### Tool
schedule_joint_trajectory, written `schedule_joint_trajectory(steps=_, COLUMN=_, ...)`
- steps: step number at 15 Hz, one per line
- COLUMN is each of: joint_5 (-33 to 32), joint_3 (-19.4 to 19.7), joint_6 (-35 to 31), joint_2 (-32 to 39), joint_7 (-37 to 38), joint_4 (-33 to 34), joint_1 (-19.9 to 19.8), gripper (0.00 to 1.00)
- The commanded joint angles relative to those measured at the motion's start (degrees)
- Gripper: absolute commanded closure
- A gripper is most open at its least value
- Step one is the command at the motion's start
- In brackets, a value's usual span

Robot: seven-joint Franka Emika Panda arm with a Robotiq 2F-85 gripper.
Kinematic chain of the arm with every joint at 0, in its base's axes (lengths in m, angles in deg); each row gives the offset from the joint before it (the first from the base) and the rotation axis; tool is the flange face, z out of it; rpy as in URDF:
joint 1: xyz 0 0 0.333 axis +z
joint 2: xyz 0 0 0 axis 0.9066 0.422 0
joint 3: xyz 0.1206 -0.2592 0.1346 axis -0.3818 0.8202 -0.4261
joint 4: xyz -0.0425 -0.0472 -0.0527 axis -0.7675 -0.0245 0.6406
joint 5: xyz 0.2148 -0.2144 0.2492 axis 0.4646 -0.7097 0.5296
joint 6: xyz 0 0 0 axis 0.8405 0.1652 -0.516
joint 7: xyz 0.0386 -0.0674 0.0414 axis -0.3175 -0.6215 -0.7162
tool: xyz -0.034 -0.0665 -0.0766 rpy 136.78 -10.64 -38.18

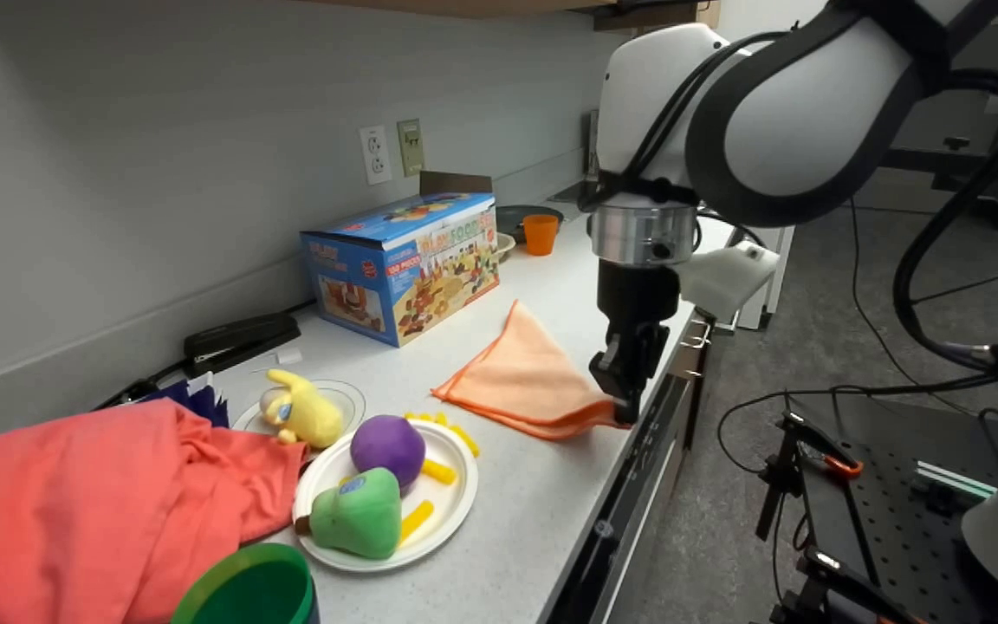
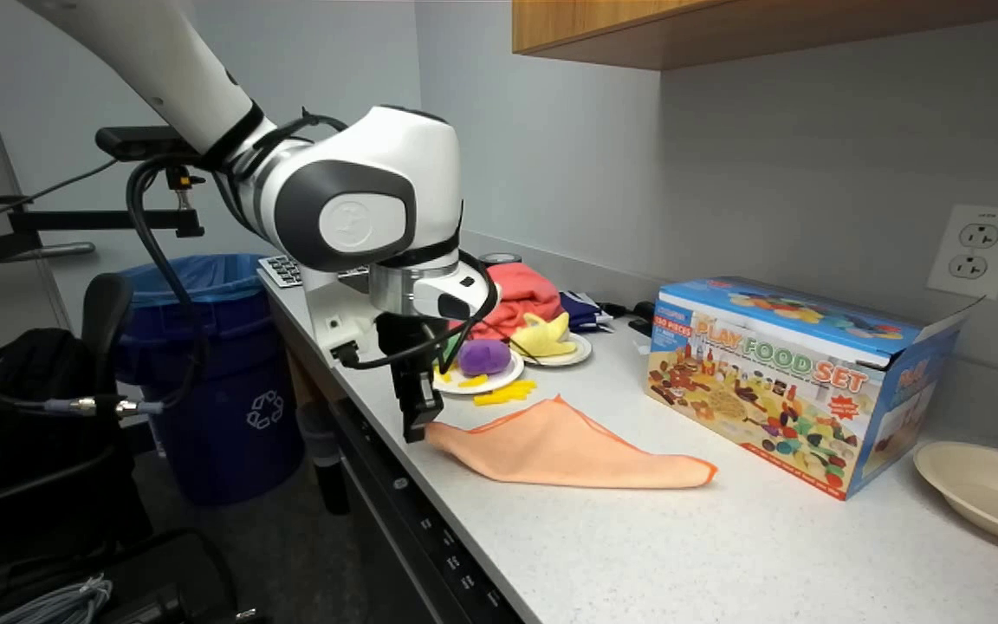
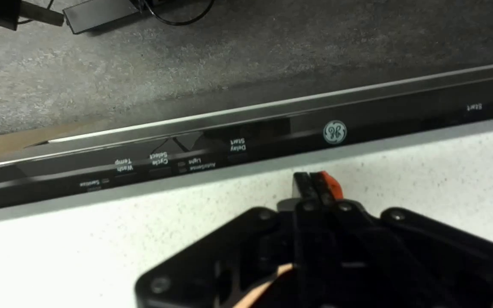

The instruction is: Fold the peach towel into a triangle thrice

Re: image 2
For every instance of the purple plush ball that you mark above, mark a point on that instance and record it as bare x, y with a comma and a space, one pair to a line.
484, 357

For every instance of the white keyboard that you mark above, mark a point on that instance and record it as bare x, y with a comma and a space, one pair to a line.
278, 271

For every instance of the blue recycling bin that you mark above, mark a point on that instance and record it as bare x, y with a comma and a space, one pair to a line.
217, 392

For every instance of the black stereo camera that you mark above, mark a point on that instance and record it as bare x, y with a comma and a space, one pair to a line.
137, 142

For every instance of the white round plate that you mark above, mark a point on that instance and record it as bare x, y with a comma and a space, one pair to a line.
487, 387

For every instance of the dark blue cloth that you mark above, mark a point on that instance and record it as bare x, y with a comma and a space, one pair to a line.
583, 310

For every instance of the counter cabinet with drawers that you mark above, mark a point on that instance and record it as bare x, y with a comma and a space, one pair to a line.
406, 543

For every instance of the colourful play food box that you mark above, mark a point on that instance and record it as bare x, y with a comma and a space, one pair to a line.
776, 387

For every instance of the peach towel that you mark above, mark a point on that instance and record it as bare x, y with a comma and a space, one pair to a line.
569, 450

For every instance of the white wall outlet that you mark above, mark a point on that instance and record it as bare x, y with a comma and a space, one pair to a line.
977, 250

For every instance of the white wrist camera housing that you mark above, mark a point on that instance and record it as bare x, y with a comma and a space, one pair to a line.
452, 294

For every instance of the yellow plush toy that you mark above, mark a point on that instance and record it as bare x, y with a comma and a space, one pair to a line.
541, 336

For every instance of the wooden wall cabinet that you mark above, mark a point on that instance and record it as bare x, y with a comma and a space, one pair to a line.
752, 24

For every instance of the beige plate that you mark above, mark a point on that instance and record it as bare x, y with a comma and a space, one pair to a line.
988, 491

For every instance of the black chair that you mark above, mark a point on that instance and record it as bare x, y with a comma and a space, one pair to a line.
24, 438

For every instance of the yellow toy fry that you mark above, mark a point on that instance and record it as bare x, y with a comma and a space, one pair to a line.
504, 392

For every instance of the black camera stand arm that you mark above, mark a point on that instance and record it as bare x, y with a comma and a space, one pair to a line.
71, 218

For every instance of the coral red cloth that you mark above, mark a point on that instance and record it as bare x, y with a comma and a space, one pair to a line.
522, 298

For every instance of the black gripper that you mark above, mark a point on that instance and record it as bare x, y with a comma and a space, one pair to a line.
414, 351

